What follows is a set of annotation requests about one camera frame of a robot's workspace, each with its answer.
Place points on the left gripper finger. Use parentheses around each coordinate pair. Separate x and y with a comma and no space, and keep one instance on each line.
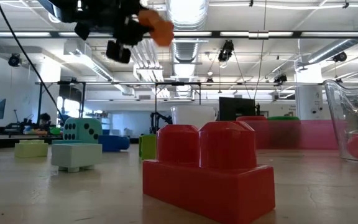
(130,31)
(118,53)

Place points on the orange block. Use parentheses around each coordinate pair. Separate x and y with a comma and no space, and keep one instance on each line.
(158,28)

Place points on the teal foam die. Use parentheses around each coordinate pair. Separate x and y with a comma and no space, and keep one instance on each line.
(82,129)

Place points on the blue two-stud brick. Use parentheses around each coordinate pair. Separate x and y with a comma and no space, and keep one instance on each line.
(113,143)

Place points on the light green small brick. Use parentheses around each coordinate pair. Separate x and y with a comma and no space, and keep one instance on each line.
(31,149)

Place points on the clear plastic bin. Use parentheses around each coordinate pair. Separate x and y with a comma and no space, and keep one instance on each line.
(340,124)

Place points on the black background robot arm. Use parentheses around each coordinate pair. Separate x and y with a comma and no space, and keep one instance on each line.
(158,119)

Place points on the black overhead light bar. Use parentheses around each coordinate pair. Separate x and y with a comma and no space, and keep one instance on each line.
(197,34)

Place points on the black ceiling spotlight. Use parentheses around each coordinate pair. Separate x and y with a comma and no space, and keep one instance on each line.
(340,57)
(14,60)
(210,81)
(280,78)

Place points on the white plastic cup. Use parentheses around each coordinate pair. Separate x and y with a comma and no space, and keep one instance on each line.
(193,115)

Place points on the person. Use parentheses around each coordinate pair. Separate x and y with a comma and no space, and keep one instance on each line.
(43,123)

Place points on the blue small brick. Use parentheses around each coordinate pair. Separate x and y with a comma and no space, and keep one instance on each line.
(57,142)

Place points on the pale teal small brick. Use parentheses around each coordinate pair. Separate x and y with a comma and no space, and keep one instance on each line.
(76,155)

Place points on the black monitor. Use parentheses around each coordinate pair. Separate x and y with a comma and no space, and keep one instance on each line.
(236,109)

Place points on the red two-stud brick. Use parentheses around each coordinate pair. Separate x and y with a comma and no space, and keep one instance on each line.
(210,186)

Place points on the white column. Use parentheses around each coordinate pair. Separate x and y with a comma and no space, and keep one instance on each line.
(309,99)

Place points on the pink plastic bin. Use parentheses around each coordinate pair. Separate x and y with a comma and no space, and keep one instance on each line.
(319,133)

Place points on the white rectangular air duct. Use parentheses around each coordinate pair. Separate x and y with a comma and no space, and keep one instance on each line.
(89,62)

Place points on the black background frame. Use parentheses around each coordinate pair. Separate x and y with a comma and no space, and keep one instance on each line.
(83,93)

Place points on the silver round ceiling duct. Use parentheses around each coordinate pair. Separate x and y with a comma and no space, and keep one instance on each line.
(185,56)

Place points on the black hanging camera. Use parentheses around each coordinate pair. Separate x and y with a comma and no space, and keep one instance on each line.
(225,51)

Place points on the silver slanted ceiling duct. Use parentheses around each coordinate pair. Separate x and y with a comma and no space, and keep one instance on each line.
(337,46)

